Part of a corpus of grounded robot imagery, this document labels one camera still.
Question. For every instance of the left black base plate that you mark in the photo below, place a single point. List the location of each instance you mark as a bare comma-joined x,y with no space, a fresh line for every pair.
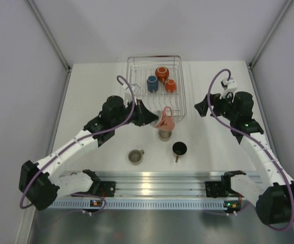
106,189

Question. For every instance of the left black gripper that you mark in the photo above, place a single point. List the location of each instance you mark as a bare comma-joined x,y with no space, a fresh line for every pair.
144,116

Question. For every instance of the aluminium rail frame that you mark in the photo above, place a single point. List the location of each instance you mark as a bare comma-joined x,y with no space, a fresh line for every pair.
128,184

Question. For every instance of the orange cup black interior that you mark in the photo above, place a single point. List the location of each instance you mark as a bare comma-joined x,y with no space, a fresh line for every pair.
162,73

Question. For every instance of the pink cup white interior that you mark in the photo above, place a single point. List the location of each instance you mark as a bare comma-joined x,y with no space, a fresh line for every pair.
165,120

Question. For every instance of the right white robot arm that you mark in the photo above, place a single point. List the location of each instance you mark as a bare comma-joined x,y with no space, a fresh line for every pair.
274,200

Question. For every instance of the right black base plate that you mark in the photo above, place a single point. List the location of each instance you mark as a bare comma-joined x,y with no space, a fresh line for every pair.
215,189

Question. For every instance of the beige speckled cup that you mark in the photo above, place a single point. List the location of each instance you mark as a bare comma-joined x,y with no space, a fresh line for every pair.
164,135

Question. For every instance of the grey-green cup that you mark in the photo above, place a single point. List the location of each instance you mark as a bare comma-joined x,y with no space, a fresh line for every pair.
136,156

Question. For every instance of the dark blue cup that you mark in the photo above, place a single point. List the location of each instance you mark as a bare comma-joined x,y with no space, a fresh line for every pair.
152,84

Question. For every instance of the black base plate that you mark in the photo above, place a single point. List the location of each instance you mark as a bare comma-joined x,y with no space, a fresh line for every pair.
106,189
215,189

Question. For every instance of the slotted cable duct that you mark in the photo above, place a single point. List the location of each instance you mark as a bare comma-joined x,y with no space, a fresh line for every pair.
166,204

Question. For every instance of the black cup brown handle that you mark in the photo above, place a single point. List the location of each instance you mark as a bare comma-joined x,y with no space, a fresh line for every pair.
179,149

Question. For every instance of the small orange cup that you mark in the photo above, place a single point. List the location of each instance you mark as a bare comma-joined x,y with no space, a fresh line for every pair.
170,86

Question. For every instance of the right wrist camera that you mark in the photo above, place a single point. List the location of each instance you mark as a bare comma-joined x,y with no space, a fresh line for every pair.
229,87

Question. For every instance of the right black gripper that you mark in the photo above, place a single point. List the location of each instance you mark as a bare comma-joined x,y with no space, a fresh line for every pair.
216,101

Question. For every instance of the metal wire dish rack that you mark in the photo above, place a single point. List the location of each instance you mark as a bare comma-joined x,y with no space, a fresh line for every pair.
139,68

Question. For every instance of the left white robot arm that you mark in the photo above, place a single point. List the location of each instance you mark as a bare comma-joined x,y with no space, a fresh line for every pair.
114,114

